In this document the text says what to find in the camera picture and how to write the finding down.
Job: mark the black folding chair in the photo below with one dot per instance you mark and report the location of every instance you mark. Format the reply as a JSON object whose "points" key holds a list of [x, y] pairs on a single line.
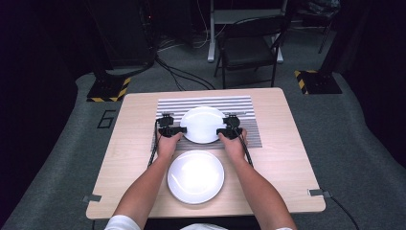
{"points": [[245, 48]]}

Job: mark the person's right hand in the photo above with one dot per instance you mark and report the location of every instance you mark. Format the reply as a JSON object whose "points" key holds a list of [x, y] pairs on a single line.
{"points": [[234, 147]]}

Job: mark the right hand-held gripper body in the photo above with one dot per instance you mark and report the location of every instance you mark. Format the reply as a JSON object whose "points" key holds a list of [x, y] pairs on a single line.
{"points": [[234, 124]]}

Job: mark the white desk frame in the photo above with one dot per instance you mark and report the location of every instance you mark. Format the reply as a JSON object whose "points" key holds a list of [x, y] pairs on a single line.
{"points": [[211, 38]]}

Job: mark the person's left hand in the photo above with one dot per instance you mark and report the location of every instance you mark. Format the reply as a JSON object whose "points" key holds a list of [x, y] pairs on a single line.
{"points": [[167, 145]]}

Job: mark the small white plate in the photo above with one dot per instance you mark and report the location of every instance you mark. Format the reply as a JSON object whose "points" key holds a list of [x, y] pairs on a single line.
{"points": [[202, 124]]}

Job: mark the striped grey placemat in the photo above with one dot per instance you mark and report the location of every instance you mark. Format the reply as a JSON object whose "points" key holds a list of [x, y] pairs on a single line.
{"points": [[236, 105]]}

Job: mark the black yellow striped stand base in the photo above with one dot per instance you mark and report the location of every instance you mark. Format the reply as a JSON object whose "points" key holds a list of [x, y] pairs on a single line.
{"points": [[107, 91], [317, 83]]}

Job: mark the dark chair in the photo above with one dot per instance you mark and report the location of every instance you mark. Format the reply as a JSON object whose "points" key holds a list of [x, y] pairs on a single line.
{"points": [[319, 16]]}

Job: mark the large white plate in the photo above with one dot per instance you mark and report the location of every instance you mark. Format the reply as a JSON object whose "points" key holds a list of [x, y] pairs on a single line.
{"points": [[195, 177]]}

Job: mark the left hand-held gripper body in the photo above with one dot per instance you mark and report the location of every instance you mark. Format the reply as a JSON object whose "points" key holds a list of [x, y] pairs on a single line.
{"points": [[166, 123]]}

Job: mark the grey tape piece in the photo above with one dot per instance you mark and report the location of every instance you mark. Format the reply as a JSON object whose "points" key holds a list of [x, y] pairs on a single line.
{"points": [[317, 192], [92, 198]]}

